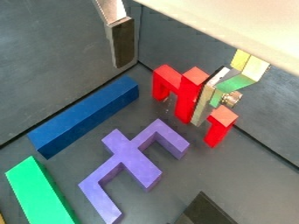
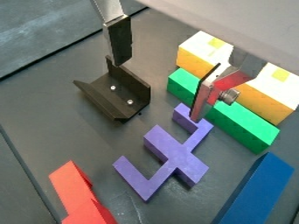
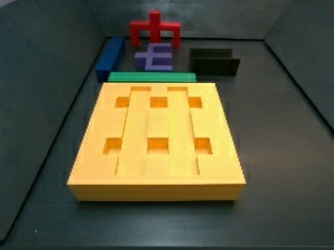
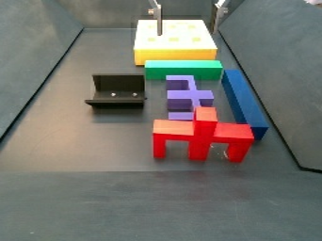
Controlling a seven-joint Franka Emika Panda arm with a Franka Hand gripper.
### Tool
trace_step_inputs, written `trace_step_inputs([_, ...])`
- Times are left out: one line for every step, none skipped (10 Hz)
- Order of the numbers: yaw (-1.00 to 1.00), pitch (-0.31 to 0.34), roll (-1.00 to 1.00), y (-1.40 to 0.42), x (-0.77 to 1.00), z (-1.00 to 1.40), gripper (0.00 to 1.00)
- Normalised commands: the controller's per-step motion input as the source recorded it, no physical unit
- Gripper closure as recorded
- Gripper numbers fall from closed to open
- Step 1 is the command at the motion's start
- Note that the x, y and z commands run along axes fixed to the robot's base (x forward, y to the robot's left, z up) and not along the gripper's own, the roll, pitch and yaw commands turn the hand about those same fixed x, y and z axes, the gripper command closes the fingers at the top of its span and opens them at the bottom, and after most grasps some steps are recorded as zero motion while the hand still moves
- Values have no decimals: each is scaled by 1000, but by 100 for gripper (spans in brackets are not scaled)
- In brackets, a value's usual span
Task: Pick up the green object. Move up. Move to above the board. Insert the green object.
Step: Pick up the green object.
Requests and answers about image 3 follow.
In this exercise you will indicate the yellow slotted board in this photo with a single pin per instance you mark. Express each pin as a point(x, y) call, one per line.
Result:
point(156, 145)

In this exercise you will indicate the purple E-shaped block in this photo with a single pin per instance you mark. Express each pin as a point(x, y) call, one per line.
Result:
point(156, 59)

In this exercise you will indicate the blue rectangular bar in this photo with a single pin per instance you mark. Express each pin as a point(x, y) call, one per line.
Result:
point(111, 58)

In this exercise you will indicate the green rectangular bar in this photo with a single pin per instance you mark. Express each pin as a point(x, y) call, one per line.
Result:
point(151, 77)

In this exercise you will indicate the red forked block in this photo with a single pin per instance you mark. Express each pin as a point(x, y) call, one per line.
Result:
point(154, 26)

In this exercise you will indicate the black L-shaped bracket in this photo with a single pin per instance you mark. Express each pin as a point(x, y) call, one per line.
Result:
point(213, 62)

